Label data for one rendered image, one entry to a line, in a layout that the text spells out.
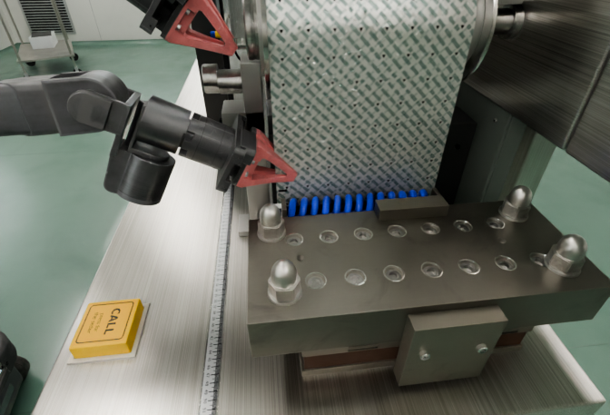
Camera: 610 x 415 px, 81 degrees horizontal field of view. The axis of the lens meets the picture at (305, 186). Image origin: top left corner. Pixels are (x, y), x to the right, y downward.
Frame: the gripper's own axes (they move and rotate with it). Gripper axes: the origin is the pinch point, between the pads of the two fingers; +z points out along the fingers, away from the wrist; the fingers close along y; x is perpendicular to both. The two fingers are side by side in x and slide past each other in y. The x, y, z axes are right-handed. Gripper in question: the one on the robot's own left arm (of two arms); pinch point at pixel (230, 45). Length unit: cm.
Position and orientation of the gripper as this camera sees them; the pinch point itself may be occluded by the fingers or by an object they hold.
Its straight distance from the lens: 49.8
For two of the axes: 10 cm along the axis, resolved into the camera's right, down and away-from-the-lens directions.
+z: 7.6, 4.7, 4.5
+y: 1.2, 5.7, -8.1
